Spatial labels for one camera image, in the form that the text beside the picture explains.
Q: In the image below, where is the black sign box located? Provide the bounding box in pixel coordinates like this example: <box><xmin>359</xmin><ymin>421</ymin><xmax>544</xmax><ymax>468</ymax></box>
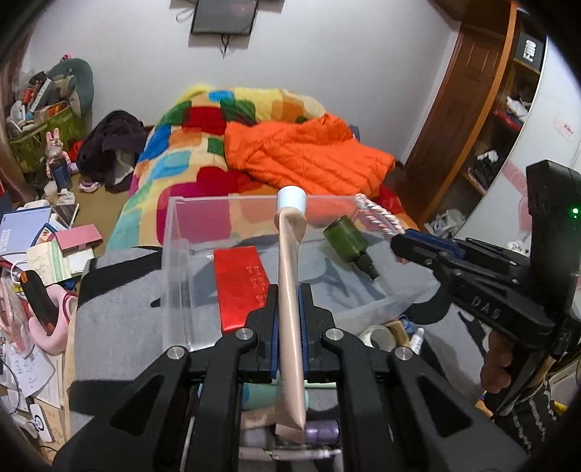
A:
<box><xmin>515</xmin><ymin>32</ymin><xmax>545</xmax><ymax>73</ymax></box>

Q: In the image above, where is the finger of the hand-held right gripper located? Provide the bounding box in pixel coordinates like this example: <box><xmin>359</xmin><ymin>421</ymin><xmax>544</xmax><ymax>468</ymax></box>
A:
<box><xmin>390</xmin><ymin>235</ymin><xmax>482</xmax><ymax>300</ymax></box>
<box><xmin>405</xmin><ymin>228</ymin><xmax>529</xmax><ymax>277</ymax></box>

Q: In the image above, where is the person's right forearm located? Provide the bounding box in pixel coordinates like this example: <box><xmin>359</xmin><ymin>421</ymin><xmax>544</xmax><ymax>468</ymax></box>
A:
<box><xmin>495</xmin><ymin>381</ymin><xmax>568</xmax><ymax>455</ymax></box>

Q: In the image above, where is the pink flat box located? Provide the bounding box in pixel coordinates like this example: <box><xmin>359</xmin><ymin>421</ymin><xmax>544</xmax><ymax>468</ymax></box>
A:
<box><xmin>54</xmin><ymin>224</ymin><xmax>104</xmax><ymax>250</ymax></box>

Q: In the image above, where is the red box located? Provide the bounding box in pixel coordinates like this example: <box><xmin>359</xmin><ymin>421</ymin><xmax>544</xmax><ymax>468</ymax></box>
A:
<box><xmin>213</xmin><ymin>246</ymin><xmax>271</xmax><ymax>335</ymax></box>

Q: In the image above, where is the dark clothing pile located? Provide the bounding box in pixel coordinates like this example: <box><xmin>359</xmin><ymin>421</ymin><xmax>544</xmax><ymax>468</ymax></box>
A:
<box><xmin>76</xmin><ymin>110</ymin><xmax>148</xmax><ymax>194</ymax></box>

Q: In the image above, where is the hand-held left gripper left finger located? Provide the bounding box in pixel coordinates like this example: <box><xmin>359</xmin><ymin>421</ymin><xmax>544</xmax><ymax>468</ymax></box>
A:
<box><xmin>53</xmin><ymin>284</ymin><xmax>280</xmax><ymax>472</ymax></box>

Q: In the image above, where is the person's right hand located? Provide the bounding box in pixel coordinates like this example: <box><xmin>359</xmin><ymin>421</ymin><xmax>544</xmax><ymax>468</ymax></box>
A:
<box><xmin>480</xmin><ymin>330</ymin><xmax>517</xmax><ymax>394</ymax></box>

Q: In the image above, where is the purple bottle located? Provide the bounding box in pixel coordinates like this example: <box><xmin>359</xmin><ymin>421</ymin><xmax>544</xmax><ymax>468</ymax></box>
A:
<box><xmin>305</xmin><ymin>420</ymin><xmax>340</xmax><ymax>443</ymax></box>

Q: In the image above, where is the pink rabbit toy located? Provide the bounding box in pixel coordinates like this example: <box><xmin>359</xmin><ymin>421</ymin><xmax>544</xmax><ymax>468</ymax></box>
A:
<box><xmin>45</xmin><ymin>128</ymin><xmax>71</xmax><ymax>178</ymax></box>

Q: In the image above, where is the dark blue bottle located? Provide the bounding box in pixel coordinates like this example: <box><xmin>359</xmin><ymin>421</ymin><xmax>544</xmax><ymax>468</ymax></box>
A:
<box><xmin>49</xmin><ymin>159</ymin><xmax>73</xmax><ymax>191</ymax></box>

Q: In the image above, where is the wooden wardrobe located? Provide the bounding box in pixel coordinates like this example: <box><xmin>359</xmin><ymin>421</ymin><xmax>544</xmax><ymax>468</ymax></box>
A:
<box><xmin>402</xmin><ymin>0</ymin><xmax>550</xmax><ymax>228</ymax></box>

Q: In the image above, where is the green basket of clutter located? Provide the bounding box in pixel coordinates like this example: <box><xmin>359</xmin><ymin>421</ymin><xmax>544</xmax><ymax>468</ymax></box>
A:
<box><xmin>8</xmin><ymin>104</ymin><xmax>87</xmax><ymax>173</ymax></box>

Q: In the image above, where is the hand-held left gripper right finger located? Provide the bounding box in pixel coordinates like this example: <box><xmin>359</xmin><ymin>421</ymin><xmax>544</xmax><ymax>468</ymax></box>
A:
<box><xmin>297</xmin><ymin>282</ymin><xmax>529</xmax><ymax>472</ymax></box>

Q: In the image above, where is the colourful patchwork blanket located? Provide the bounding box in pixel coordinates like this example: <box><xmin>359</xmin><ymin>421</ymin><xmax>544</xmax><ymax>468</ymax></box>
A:
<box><xmin>105</xmin><ymin>84</ymin><xmax>418</xmax><ymax>250</ymax></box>

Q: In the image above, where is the blue book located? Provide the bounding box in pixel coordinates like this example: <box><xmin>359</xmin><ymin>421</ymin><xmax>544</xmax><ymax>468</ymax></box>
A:
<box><xmin>0</xmin><ymin>206</ymin><xmax>53</xmax><ymax>255</ymax></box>

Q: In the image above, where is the pink white twisted rope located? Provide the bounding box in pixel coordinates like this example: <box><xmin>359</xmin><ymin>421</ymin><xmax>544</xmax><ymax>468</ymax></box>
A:
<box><xmin>354</xmin><ymin>194</ymin><xmax>407</xmax><ymax>237</ymax></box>

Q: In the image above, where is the orange down jacket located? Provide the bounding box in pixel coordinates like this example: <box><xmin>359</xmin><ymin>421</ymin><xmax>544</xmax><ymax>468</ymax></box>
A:
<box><xmin>224</xmin><ymin>113</ymin><xmax>397</xmax><ymax>198</ymax></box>

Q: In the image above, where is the teal tube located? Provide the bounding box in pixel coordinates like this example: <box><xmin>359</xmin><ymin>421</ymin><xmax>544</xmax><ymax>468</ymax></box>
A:
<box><xmin>240</xmin><ymin>381</ymin><xmax>312</xmax><ymax>409</ymax></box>

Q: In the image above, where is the green bottle with black nozzle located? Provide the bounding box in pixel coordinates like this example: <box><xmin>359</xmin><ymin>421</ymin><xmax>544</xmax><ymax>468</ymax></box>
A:
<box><xmin>323</xmin><ymin>217</ymin><xmax>379</xmax><ymax>280</ymax></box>

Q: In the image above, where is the white tape roll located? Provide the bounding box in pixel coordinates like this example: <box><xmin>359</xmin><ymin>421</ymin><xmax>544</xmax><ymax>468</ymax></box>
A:
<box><xmin>361</xmin><ymin>324</ymin><xmax>400</xmax><ymax>352</ymax></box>

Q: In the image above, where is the white sliding door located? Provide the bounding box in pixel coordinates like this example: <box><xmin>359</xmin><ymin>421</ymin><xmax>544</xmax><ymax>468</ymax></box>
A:
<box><xmin>463</xmin><ymin>41</ymin><xmax>581</xmax><ymax>255</ymax></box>

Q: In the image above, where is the clear plastic box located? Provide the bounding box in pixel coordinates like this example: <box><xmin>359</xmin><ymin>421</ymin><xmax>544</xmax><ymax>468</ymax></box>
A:
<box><xmin>161</xmin><ymin>194</ymin><xmax>439</xmax><ymax>352</ymax></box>

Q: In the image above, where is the beige tube with white cap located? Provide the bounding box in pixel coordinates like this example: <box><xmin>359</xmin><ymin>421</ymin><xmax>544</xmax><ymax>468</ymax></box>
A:
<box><xmin>273</xmin><ymin>186</ymin><xmax>312</xmax><ymax>444</ymax></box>

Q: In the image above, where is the black wall monitor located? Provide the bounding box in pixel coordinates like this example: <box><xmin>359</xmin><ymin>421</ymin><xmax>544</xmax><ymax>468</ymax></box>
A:
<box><xmin>191</xmin><ymin>0</ymin><xmax>259</xmax><ymax>36</ymax></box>

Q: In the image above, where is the green white book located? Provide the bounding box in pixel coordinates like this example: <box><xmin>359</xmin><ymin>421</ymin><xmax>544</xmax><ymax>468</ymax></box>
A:
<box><xmin>27</xmin><ymin>240</ymin><xmax>73</xmax><ymax>284</ymax></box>

